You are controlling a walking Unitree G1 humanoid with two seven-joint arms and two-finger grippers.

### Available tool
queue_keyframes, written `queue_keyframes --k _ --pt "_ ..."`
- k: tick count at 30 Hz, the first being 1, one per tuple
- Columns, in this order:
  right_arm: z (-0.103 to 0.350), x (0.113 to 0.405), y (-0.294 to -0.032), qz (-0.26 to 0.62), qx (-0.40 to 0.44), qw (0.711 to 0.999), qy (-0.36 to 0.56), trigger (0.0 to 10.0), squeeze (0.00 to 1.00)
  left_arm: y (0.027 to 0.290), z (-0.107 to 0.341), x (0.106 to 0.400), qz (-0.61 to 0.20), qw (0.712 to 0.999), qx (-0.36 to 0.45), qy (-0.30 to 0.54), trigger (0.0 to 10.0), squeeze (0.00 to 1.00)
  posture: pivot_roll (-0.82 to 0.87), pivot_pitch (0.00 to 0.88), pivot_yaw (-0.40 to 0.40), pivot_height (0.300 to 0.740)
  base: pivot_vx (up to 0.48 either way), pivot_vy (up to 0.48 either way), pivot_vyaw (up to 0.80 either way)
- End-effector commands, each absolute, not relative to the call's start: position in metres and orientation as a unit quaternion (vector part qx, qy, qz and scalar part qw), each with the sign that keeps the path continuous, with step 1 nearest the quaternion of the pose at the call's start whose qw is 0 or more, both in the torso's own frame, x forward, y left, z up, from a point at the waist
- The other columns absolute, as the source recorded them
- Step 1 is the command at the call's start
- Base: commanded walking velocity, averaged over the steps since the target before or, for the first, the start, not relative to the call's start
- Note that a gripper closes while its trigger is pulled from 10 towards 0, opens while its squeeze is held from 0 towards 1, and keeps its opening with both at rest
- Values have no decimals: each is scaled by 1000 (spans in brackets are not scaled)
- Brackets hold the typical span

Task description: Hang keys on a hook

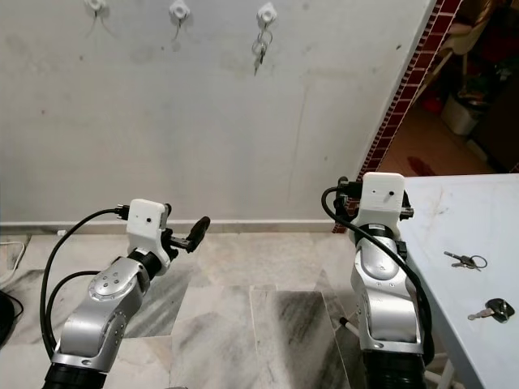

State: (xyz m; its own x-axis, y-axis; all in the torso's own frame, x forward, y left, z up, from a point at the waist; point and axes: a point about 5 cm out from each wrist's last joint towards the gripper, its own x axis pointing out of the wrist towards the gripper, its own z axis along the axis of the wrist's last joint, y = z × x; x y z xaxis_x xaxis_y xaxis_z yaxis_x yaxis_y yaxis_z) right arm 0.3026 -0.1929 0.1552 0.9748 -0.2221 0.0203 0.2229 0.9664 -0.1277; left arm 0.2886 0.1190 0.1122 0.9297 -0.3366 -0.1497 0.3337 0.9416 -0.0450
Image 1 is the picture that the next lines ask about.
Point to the white table leg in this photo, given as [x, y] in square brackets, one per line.
[353, 331]

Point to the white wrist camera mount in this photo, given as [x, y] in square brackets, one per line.
[147, 223]
[383, 198]

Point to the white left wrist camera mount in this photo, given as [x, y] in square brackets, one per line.
[147, 223]

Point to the red tiled wall edge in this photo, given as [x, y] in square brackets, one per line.
[401, 105]

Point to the white bucket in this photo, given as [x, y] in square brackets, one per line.
[459, 115]

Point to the key with black fob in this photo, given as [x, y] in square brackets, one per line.
[495, 309]

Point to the black round floor object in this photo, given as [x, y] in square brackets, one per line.
[8, 316]

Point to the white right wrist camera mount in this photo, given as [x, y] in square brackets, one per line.
[383, 198]

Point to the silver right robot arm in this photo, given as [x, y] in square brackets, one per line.
[381, 300]

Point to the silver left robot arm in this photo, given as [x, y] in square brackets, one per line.
[101, 312]

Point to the hanging silver key bunch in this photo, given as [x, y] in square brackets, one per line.
[261, 50]

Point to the white table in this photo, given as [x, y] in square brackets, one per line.
[462, 219]

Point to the white wall hook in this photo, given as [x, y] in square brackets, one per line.
[96, 6]
[266, 14]
[180, 10]

